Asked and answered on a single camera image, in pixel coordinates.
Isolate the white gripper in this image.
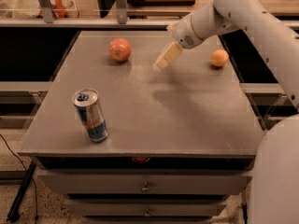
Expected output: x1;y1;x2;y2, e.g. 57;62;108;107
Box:
154;13;203;69

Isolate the red apple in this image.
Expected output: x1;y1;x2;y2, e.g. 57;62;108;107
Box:
108;37;132;63

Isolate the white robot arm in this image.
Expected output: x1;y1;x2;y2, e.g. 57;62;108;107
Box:
153;0;299;224

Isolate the redbull can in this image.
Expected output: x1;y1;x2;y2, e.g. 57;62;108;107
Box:
72;89;107;143

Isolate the orange fruit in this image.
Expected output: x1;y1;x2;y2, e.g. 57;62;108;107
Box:
210;49;229;67

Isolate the orange white snack bag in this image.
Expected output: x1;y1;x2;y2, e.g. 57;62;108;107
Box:
50;0;79;18

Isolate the grey drawer cabinet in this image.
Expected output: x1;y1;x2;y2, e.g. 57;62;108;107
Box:
21;31;263;224

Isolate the top drawer with knob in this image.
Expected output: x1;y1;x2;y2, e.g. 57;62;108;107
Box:
38;171;250;195

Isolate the drawer with knob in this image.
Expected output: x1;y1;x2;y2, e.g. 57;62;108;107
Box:
65;200;226;217
38;171;250;195

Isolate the metal shelf rail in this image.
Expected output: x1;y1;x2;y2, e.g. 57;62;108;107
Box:
0;18;299;30

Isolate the black cable on floor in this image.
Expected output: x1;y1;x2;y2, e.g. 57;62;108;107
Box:
0;133;39;224

